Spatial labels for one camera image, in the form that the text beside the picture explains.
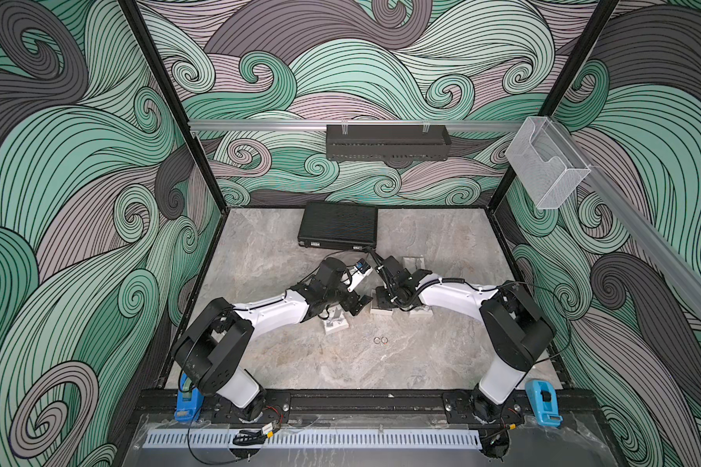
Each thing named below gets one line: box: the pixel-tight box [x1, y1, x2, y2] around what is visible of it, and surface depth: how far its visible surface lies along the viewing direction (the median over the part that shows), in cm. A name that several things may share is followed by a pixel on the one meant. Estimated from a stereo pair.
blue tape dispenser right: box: [524, 379, 564, 429], surface depth 73 cm
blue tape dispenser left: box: [174, 372, 205, 424], surface depth 73 cm
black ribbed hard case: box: [297, 201, 379, 252], surface depth 112 cm
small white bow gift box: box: [323, 302, 350, 333], surface depth 87 cm
